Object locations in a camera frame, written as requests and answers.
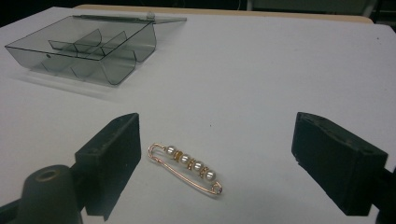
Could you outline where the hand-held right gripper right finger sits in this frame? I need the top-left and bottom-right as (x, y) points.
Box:
(290, 111), (389, 217)

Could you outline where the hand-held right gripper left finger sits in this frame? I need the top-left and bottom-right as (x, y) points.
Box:
(74, 112), (142, 222)

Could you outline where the gold pearl brooch pin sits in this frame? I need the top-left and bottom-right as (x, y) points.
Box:
(148, 142), (224, 196)

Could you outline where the clear grey compartment box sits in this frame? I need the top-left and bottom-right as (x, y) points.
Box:
(4, 11), (188, 87)

